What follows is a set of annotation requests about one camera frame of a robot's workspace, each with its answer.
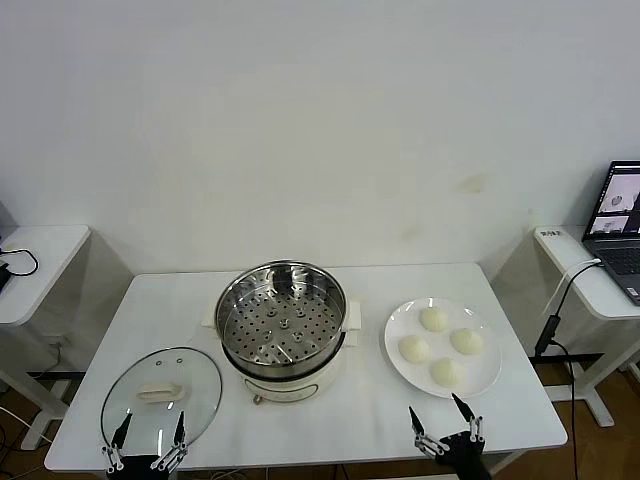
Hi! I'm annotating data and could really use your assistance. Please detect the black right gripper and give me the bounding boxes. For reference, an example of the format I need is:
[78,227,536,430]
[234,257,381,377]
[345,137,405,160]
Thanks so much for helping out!
[408,392,494,480]

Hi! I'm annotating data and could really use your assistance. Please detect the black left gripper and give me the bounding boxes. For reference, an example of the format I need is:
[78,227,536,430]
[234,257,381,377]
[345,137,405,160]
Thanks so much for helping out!
[101,409,192,480]

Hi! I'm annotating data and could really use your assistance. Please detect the white steamed baozi bun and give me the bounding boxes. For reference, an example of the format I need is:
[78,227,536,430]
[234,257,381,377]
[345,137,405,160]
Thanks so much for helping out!
[418,306,450,332]
[429,357,465,388]
[449,327,485,356]
[397,334,431,365]

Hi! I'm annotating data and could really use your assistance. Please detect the glass lid with cream handle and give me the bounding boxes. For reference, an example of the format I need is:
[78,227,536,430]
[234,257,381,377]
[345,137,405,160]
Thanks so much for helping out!
[99,345,224,451]

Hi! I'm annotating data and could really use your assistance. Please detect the stainless steel steamer pot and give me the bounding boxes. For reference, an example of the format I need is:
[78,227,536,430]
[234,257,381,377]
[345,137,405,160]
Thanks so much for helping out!
[199,258,364,369]

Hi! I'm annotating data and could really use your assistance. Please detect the white round plate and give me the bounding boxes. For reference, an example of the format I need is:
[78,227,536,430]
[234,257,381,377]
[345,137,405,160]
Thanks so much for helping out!
[383,297,503,400]

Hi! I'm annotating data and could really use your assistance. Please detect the black floor bar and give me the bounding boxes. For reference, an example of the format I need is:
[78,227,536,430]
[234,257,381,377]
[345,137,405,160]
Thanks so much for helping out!
[529,352,605,366]
[25,369,86,382]

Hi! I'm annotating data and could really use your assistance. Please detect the cream electric cooker base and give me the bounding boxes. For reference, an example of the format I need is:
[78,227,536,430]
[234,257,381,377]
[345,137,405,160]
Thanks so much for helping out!
[219,327,361,406]

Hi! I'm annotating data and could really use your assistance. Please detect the white side table with laptop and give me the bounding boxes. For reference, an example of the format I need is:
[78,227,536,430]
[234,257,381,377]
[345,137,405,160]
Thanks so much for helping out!
[529,223,640,427]

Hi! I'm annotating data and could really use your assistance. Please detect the grey laptop with keyboard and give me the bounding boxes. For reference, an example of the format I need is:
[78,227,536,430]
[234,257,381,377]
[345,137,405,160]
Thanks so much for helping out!
[581,159,640,307]

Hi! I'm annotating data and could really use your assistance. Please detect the black cable with adapter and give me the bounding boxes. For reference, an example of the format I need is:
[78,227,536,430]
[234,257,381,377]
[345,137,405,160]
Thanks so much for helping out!
[532,259,604,480]

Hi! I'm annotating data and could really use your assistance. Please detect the white floor cable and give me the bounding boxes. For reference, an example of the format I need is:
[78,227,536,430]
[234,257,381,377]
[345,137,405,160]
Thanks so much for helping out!
[0,405,51,444]

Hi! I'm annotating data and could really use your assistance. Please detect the white flat cable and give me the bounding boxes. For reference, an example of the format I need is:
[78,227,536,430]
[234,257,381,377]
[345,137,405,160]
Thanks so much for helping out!
[543,257,604,315]

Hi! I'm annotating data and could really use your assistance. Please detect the white side table with cable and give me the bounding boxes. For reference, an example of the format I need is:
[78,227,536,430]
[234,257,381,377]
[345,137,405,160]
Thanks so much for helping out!
[0,224,91,451]

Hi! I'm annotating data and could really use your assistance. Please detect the black looped cable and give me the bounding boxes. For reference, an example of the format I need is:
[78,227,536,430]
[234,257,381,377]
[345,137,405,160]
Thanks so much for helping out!
[0,247,39,277]

